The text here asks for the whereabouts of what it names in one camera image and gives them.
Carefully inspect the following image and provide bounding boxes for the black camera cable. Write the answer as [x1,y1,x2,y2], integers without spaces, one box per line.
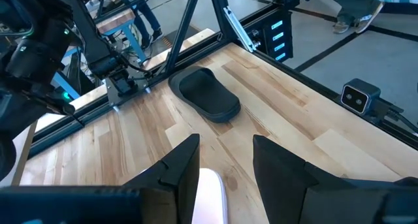
[375,98,418,135]

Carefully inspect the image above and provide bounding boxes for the black rubber slide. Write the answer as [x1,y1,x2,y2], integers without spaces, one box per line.
[168,65,242,124]

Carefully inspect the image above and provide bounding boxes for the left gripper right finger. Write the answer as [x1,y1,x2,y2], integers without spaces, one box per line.
[252,134,393,224]

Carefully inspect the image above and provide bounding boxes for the grey table-level camera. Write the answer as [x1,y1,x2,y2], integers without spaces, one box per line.
[340,78,382,116]

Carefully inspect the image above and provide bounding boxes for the black aluminium rig frame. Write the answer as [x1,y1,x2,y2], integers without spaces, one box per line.
[27,0,418,159]

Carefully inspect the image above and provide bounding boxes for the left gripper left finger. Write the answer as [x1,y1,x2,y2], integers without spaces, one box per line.
[123,133,201,224]

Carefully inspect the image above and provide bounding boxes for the black controller box blue lights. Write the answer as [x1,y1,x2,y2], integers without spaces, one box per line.
[259,10,294,63]

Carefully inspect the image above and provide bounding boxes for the black floor mat orange stripes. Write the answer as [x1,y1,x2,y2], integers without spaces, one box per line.
[161,27,197,51]

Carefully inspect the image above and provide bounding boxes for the person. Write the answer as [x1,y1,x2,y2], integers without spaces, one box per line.
[130,1,164,51]
[332,0,385,35]

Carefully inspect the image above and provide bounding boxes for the silver metal bracket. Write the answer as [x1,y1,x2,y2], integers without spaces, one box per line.
[223,6,257,54]

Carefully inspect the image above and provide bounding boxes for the pink rubber slide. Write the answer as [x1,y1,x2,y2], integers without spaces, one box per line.
[191,167,229,224]

